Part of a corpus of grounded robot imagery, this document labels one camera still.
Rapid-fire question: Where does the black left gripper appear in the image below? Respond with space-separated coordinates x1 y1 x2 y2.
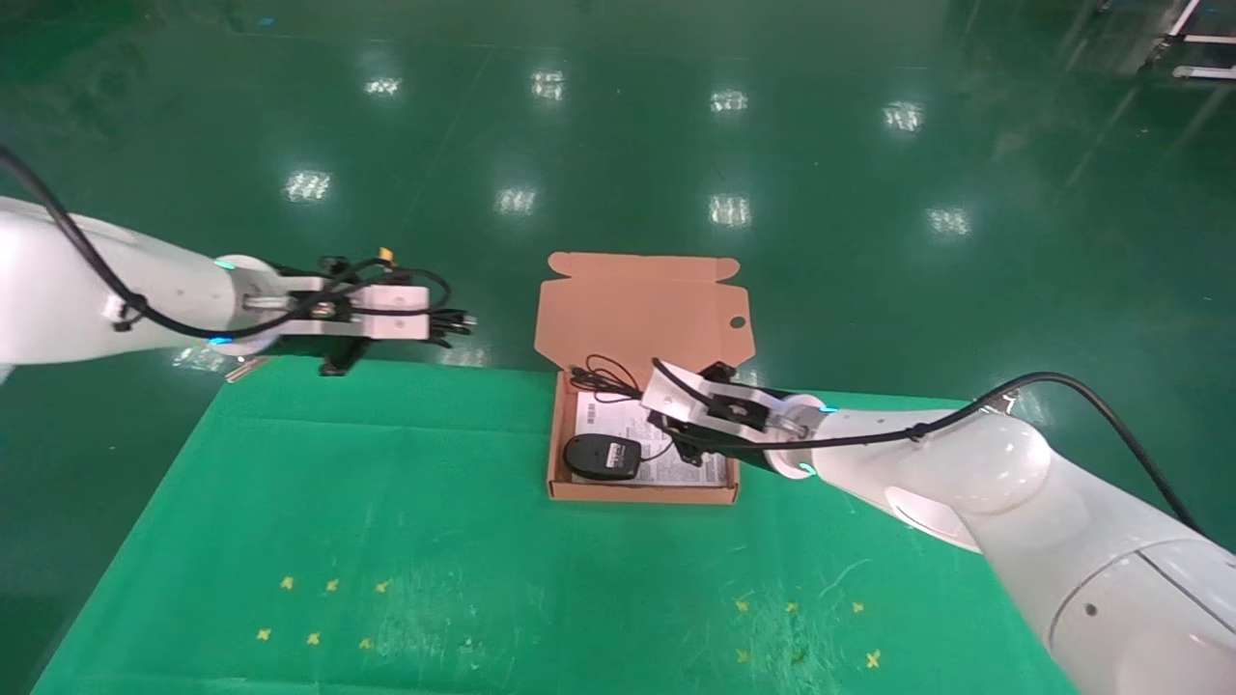
271 255 457 377

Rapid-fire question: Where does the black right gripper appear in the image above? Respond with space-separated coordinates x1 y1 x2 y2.
649 361 804 476

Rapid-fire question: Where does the black data cable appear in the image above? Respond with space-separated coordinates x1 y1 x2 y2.
425 307 477 347

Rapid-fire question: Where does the black wired computer mouse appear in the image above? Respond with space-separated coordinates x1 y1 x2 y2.
563 355 677 482

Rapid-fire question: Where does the open brown cardboard box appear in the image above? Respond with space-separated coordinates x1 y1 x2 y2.
534 253 752 506

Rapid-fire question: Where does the white printed instruction sheet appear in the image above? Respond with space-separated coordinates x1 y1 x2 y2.
570 392 727 487

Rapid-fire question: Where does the green table mat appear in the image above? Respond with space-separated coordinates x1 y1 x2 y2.
29 354 1073 695

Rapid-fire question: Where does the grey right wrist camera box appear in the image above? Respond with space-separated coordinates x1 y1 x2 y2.
642 359 801 447

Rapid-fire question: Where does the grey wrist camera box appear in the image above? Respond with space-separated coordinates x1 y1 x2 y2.
642 359 801 447
280 277 431 341

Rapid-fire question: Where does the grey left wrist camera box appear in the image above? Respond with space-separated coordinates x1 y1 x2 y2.
280 277 431 341

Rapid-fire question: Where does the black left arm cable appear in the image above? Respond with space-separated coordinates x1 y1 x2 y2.
0 145 453 341

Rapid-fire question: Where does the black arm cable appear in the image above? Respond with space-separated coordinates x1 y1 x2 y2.
0 145 453 341
655 359 1208 540

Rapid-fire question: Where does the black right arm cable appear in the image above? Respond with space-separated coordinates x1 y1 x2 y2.
655 359 1208 540

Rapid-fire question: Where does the white metal frame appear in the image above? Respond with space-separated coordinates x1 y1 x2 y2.
1144 0 1236 83

